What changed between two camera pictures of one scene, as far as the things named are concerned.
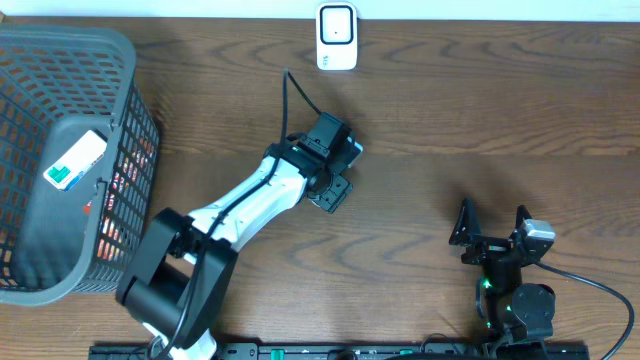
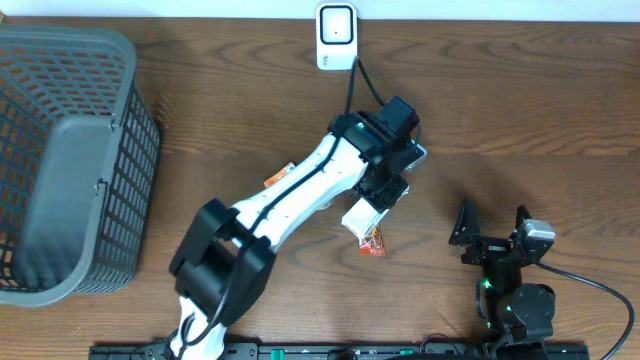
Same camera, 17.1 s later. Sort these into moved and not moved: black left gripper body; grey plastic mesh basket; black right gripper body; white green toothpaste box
Moved: black left gripper body; white green toothpaste box
Not moved: grey plastic mesh basket; black right gripper body
